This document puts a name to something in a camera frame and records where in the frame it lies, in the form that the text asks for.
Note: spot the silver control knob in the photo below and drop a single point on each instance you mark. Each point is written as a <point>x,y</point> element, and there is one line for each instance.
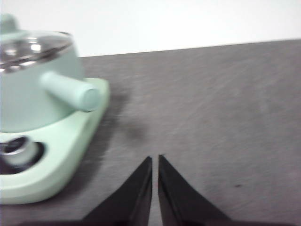
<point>21,153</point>

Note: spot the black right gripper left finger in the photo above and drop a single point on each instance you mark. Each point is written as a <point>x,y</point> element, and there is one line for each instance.
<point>131,202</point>

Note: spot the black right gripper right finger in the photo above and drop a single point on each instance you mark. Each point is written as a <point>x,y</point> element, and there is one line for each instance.
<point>178,202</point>

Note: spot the glass lid with green knob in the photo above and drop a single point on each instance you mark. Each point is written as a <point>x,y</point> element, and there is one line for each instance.
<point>28,47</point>

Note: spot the mint green breakfast machine base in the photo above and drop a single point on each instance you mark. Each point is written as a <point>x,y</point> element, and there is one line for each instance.
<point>77,146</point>

